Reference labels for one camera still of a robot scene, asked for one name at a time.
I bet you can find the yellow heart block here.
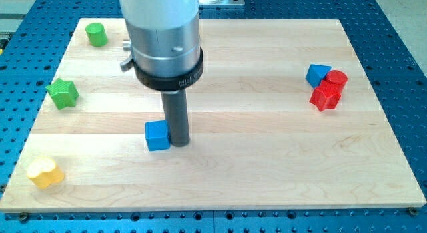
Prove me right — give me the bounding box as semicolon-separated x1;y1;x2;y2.
26;157;65;189

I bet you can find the red cylinder block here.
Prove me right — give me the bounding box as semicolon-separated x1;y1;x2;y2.
324;70;348;93

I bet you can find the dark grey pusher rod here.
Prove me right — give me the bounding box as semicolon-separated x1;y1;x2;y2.
161;89;190;147

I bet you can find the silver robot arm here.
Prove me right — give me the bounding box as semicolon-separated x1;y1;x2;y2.
119;0;203;147

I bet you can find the red star block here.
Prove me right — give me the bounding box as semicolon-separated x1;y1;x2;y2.
309;80;342;111

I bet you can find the green cylinder block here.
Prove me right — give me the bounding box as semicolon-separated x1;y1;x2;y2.
85;23;108;47

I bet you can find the wooden board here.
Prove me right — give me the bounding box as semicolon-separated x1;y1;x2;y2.
1;18;426;212

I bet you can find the blue cube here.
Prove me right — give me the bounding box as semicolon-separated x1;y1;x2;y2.
145;120;170;151

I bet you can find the green star block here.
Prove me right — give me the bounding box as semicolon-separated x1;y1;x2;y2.
46;78;79;110

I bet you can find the blue triangular block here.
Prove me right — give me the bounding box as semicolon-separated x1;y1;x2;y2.
306;64;332;88

